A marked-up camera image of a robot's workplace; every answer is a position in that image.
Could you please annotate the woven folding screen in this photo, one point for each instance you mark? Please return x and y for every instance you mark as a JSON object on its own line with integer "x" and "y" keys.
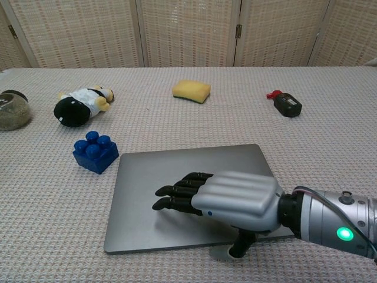
{"x": 188, "y": 29}

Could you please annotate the beige woven tablecloth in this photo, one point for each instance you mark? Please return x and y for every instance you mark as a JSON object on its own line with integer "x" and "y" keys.
{"x": 59, "y": 221}

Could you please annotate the black white plush toy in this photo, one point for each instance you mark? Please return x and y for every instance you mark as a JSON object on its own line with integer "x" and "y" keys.
{"x": 73, "y": 110}

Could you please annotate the round glass jar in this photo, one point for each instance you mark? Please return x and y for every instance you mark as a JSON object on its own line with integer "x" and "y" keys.
{"x": 13, "y": 113}

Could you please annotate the silver laptop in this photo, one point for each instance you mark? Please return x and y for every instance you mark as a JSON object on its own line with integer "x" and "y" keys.
{"x": 141, "y": 191}

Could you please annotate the blue toy building block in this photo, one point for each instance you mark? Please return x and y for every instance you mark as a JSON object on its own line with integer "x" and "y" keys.
{"x": 95, "y": 156}

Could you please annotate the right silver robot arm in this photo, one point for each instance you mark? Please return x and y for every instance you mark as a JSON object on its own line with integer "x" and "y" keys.
{"x": 324, "y": 218}

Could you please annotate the yellow sponge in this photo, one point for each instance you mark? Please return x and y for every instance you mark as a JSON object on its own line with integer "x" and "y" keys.
{"x": 191, "y": 90}

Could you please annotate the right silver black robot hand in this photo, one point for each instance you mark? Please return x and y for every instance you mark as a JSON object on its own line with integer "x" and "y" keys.
{"x": 241, "y": 200}

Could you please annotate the black bottle with red cap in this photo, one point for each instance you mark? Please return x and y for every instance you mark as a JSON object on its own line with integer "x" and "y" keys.
{"x": 287, "y": 106}

